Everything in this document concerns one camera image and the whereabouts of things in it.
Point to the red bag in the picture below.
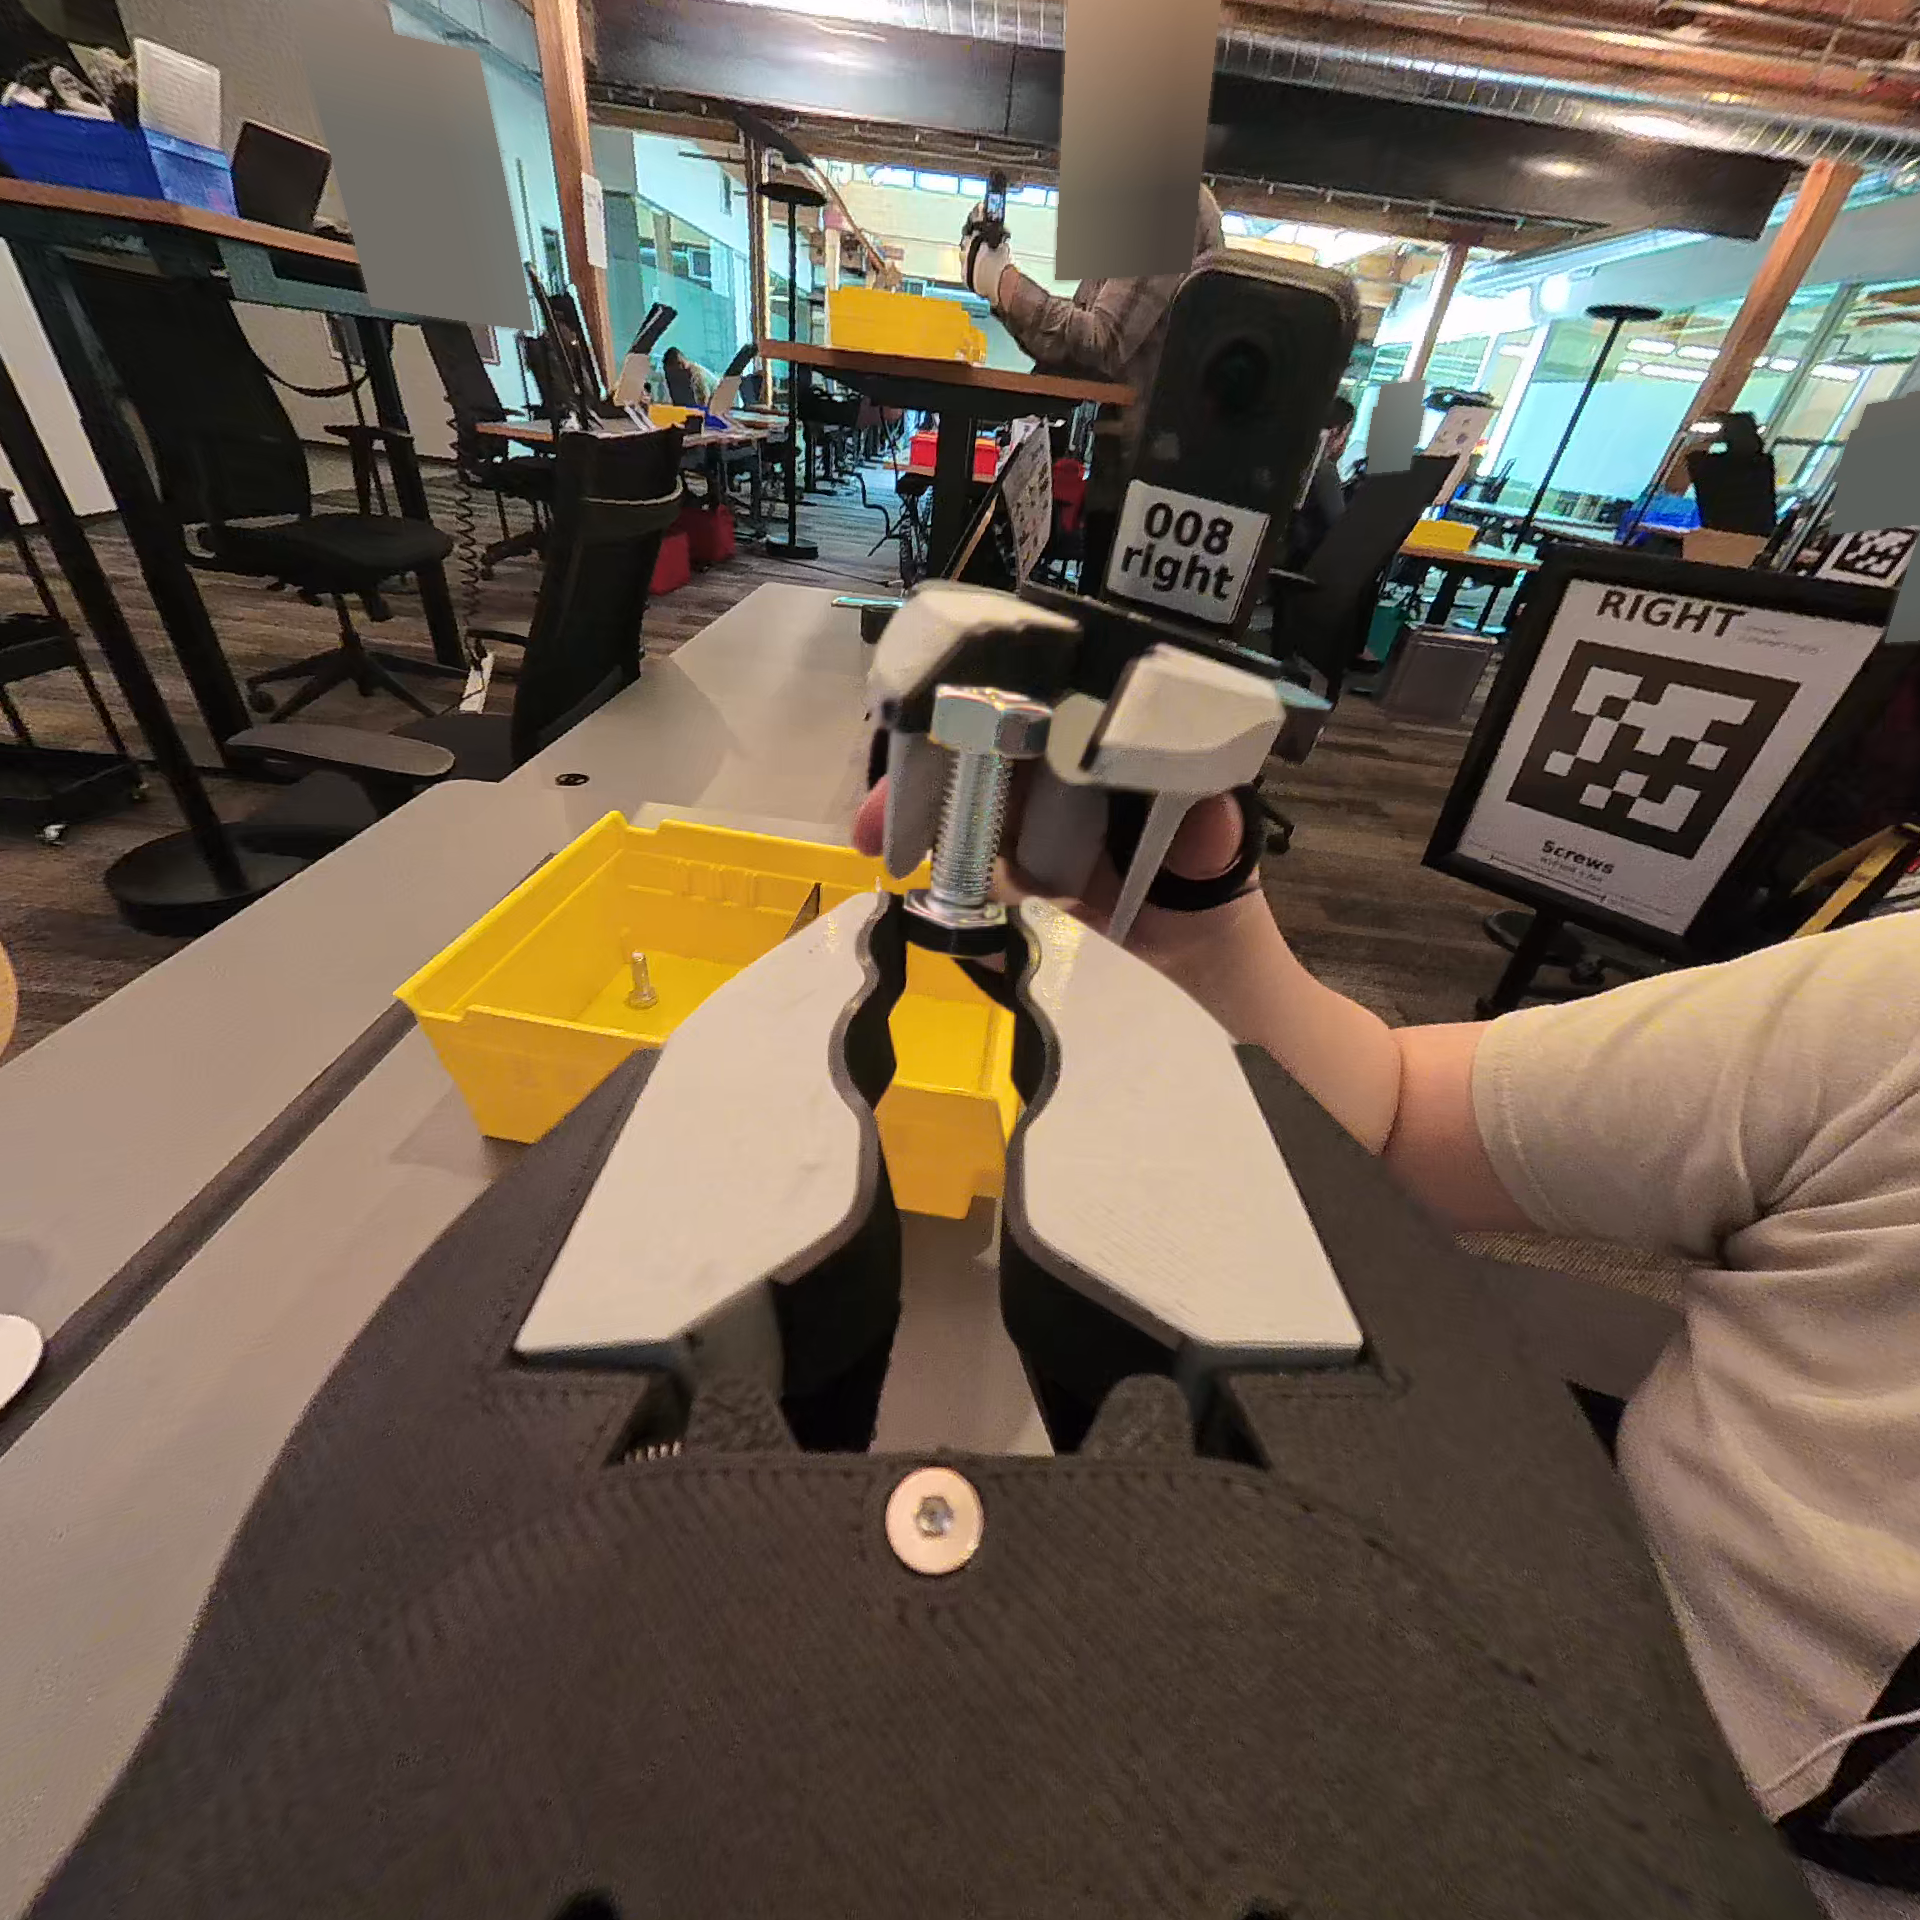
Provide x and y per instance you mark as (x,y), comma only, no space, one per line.
(697,541)

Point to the wooden top standing desk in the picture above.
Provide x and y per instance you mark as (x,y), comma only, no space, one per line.
(931,376)
(149,216)

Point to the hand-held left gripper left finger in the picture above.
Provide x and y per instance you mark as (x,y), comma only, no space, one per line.
(720,1154)

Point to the yellow plastic bin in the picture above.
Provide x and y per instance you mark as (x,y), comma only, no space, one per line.
(524,1035)
(901,322)

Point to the blue plastic crate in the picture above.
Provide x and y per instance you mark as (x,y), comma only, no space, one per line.
(90,158)

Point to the silver hex nut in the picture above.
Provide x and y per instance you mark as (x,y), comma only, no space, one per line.
(953,907)

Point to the grey storage bin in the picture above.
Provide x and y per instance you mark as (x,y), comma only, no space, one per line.
(1433,675)

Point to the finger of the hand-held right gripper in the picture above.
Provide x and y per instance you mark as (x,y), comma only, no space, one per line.
(961,638)
(1184,728)

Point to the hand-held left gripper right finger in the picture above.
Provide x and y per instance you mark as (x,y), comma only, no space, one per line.
(1170,1171)

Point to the black framed marker sign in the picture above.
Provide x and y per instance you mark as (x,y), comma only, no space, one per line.
(1559,779)

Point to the large silver hex bolt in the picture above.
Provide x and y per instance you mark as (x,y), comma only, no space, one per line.
(972,809)

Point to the white round disc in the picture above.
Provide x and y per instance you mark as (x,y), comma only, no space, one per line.
(11,1357)

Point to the person's right forearm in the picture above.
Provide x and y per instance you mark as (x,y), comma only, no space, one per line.
(1381,1078)

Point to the white marker card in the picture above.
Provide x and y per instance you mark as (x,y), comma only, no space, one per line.
(1873,555)

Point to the person's right hand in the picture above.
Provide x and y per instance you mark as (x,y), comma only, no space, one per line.
(1201,948)

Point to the wooden column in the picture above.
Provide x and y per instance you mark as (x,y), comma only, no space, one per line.
(570,180)
(1769,300)

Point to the small silver bolt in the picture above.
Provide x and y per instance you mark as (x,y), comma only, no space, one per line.
(642,984)

